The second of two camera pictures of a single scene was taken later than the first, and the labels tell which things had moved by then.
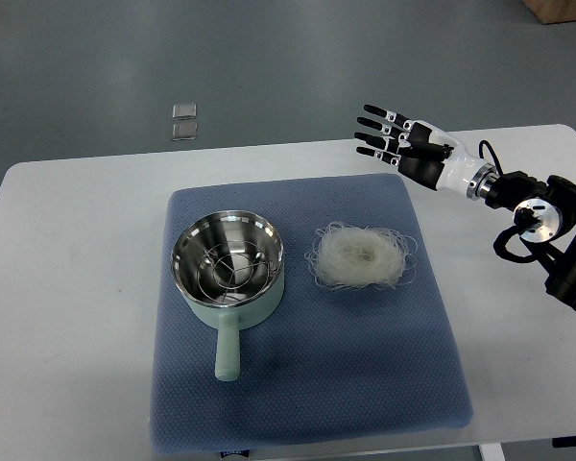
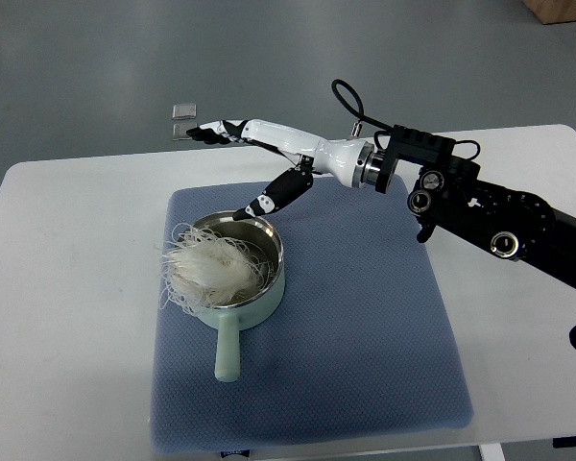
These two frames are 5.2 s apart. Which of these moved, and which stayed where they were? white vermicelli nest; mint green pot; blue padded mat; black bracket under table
Moved: white vermicelli nest
Stayed: blue padded mat; mint green pot; black bracket under table
